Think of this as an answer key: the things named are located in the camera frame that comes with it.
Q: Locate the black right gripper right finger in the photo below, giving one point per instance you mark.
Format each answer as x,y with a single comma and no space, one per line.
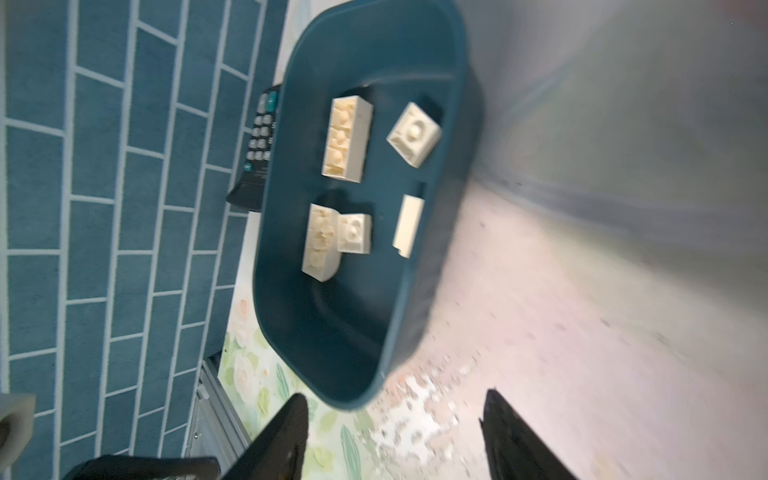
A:
513,449

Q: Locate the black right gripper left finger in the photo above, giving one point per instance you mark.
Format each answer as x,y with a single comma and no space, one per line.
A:
278,451

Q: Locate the small cream lego brick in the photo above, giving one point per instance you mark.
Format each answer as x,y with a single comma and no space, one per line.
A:
354,233

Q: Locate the small white lego brick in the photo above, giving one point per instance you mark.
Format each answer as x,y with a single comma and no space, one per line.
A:
414,135

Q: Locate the black calculator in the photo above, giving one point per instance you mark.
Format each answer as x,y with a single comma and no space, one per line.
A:
248,192

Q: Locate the dark teal plastic bin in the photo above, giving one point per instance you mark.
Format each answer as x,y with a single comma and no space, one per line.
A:
342,337

